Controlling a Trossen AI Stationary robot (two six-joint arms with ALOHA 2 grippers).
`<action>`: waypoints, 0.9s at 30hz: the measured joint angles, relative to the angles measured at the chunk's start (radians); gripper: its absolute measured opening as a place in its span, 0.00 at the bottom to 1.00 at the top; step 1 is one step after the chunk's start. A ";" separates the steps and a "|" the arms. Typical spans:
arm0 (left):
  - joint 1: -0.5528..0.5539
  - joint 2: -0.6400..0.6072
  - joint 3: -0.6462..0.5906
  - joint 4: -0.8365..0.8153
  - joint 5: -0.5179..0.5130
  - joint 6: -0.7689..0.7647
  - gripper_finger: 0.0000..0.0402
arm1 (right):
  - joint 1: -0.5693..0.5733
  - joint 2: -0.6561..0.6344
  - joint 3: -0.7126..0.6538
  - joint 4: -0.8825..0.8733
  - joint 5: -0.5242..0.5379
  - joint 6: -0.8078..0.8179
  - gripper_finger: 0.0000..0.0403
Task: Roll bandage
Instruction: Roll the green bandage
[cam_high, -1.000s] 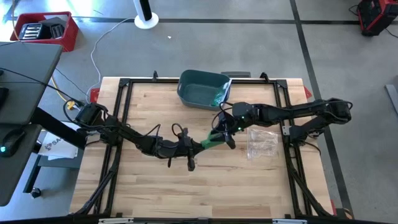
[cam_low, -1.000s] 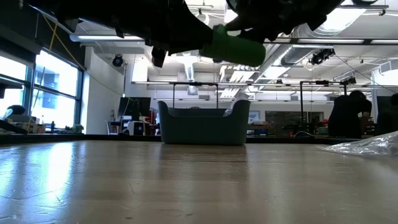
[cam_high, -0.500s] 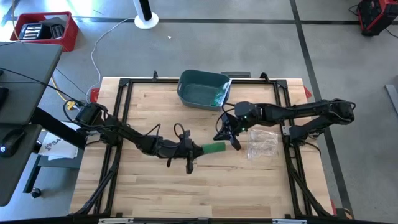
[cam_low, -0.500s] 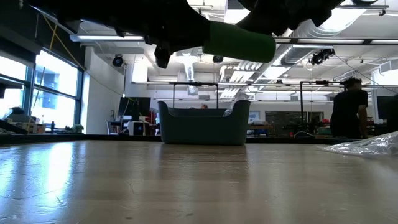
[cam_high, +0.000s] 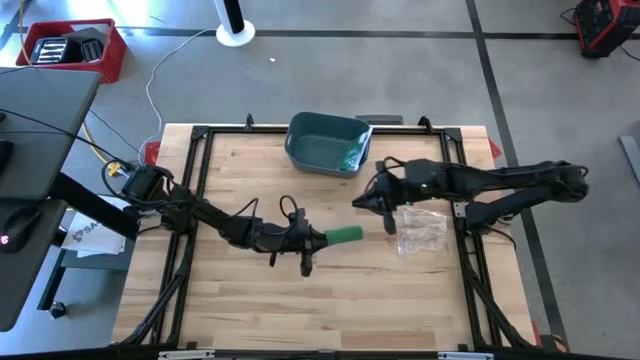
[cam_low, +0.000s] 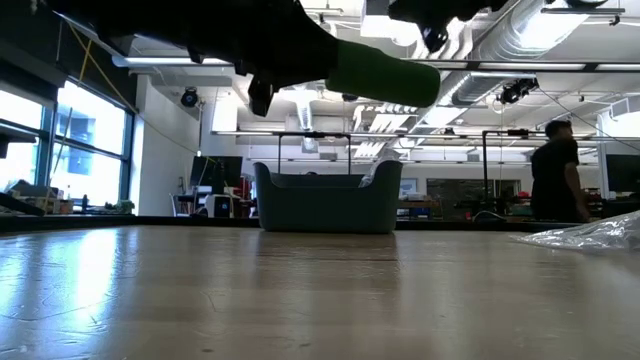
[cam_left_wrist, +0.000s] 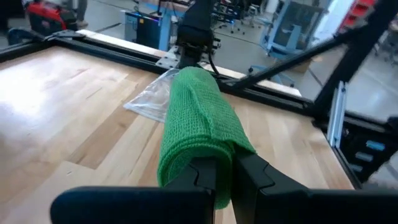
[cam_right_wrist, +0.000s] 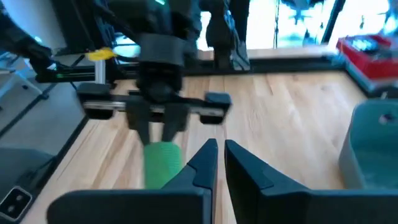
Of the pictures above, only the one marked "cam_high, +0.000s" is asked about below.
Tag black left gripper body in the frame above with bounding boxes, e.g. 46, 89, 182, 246
244, 208, 315, 278

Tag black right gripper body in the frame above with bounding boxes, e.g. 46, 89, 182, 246
372, 159, 449, 236

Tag green elastic bandage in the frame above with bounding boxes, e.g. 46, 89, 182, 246
323, 225, 365, 247

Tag teal elastic bandage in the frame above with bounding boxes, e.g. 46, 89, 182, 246
342, 139, 366, 171

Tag grey-blue plastic bin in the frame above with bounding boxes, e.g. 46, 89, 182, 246
283, 111, 374, 180

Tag white printed papers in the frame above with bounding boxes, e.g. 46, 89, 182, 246
60, 194, 129, 259

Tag white tower fan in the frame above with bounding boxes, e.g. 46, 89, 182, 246
213, 0, 257, 49

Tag grey metal bar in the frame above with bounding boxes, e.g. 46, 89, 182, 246
618, 134, 640, 187

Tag red plastic crate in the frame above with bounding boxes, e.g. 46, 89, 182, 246
15, 18, 128, 85

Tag black computer mouse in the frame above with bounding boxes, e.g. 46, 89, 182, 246
0, 206, 42, 254

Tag black ribbed device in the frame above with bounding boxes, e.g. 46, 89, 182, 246
29, 37, 84, 66
81, 38, 106, 63

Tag grey desk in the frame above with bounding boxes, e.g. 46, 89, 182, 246
0, 67, 103, 334

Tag black camera cable loop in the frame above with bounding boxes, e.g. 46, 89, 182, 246
367, 155, 404, 191

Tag black metal table frame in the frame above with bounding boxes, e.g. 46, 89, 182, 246
119, 113, 540, 351

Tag silver aluminium rail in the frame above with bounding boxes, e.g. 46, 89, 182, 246
158, 350, 217, 360
438, 351, 495, 360

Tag white cable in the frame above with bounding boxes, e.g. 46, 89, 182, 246
137, 27, 220, 166

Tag yellow cable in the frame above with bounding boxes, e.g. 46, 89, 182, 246
81, 121, 114, 166

